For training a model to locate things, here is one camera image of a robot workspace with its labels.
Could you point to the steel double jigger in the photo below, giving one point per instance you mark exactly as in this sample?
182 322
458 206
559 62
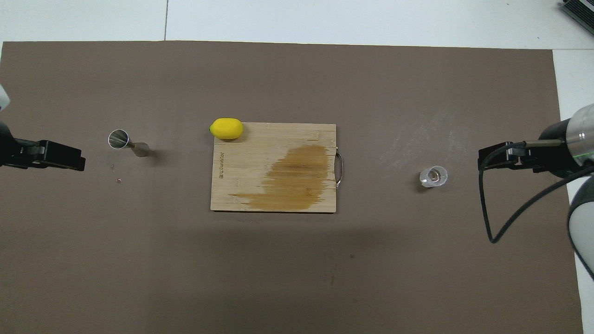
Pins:
118 139

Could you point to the yellow lemon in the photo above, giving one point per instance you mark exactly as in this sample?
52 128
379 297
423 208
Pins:
226 128

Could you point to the bamboo cutting board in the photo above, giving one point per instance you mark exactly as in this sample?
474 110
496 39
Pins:
241 185

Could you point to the grey ribbed device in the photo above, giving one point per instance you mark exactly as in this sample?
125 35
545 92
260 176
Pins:
582 9

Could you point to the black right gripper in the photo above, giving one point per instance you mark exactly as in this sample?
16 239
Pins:
552 157

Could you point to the small clear glass cup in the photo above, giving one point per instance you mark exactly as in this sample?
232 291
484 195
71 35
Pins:
434 176

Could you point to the brown table mat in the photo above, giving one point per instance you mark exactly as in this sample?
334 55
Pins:
297 278

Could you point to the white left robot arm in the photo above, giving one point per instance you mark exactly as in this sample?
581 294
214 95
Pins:
3 97

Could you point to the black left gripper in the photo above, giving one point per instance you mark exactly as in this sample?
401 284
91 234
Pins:
9 153

